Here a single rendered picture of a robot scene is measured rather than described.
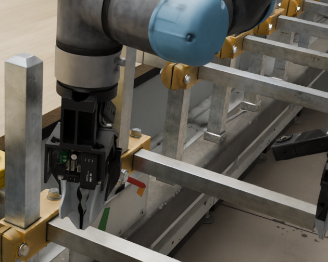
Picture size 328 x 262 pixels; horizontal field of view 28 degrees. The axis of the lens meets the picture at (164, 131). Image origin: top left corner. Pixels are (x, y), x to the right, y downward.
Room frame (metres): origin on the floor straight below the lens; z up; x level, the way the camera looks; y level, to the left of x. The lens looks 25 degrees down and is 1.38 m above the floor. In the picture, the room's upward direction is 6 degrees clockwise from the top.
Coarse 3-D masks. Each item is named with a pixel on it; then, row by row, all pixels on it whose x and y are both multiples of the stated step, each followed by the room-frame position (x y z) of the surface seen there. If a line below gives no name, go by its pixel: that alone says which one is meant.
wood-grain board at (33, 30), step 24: (0, 0) 1.78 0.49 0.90; (24, 0) 1.81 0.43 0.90; (48, 0) 1.84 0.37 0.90; (0, 24) 1.56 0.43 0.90; (24, 24) 1.58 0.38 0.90; (48, 24) 1.60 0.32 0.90; (0, 48) 1.38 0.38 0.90; (24, 48) 1.40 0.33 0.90; (48, 48) 1.41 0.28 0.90; (0, 72) 1.23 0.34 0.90; (48, 72) 1.26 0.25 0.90; (144, 72) 1.40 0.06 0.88; (0, 96) 1.11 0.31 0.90; (48, 96) 1.14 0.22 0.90; (0, 120) 1.01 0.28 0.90; (48, 120) 1.07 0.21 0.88; (0, 144) 0.95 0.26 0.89
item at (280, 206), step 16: (144, 160) 1.01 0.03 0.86; (160, 160) 1.00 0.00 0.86; (176, 160) 1.01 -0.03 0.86; (160, 176) 0.99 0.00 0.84; (176, 176) 0.98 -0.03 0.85; (192, 176) 0.97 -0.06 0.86; (208, 176) 0.97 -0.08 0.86; (224, 176) 0.97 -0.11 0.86; (208, 192) 0.95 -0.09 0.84; (224, 192) 0.94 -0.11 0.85; (240, 192) 0.93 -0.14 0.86; (256, 192) 0.93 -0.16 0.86; (272, 192) 0.93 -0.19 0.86; (256, 208) 0.92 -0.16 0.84; (272, 208) 0.91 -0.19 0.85; (288, 208) 0.90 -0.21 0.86; (304, 208) 0.89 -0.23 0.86; (304, 224) 0.89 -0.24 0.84
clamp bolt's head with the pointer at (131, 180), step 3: (126, 174) 0.96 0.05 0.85; (123, 177) 0.95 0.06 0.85; (126, 177) 0.96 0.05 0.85; (129, 177) 1.00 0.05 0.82; (123, 180) 0.95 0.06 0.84; (126, 180) 0.96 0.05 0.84; (129, 180) 1.00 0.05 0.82; (132, 180) 1.01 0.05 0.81; (135, 180) 1.02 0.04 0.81; (132, 183) 1.01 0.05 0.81; (135, 183) 1.02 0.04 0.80; (138, 183) 1.03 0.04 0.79; (141, 183) 1.04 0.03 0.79; (138, 186) 1.03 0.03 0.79; (141, 186) 1.04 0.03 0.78; (144, 186) 1.06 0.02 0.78
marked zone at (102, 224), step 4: (108, 208) 0.95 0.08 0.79; (104, 212) 0.94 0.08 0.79; (108, 212) 0.95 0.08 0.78; (104, 216) 0.94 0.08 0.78; (100, 220) 0.93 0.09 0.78; (104, 220) 0.94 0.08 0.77; (100, 224) 0.93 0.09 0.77; (104, 224) 0.94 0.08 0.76; (100, 228) 0.93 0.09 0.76; (104, 228) 0.94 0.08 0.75
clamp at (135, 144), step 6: (132, 138) 1.06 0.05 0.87; (138, 138) 1.06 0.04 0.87; (144, 138) 1.06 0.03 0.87; (150, 138) 1.07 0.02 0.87; (132, 144) 1.04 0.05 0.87; (138, 144) 1.04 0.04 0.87; (144, 144) 1.05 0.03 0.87; (132, 150) 1.01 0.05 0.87; (138, 150) 1.03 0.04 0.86; (126, 156) 0.99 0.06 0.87; (132, 156) 1.01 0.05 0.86; (126, 162) 0.99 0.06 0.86; (132, 162) 1.01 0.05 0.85; (126, 168) 1.00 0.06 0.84; (132, 168) 1.02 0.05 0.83
